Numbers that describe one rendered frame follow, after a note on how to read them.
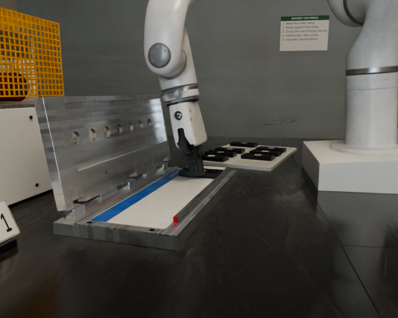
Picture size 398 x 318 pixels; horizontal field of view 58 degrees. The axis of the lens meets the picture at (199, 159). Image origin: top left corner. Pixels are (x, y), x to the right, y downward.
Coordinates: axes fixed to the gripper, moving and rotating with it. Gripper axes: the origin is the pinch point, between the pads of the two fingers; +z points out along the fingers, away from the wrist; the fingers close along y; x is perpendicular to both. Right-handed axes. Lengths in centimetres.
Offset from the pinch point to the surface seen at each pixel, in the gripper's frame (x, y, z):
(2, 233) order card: 16.6, -39.8, -0.9
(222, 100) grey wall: 39, 208, -19
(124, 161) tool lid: 10.0, -13.7, -5.6
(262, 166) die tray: -11.5, 23.8, 6.3
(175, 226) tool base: -5.5, -30.1, 3.7
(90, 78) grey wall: 144, 192, -60
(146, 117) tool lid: 10.6, 2.3, -13.6
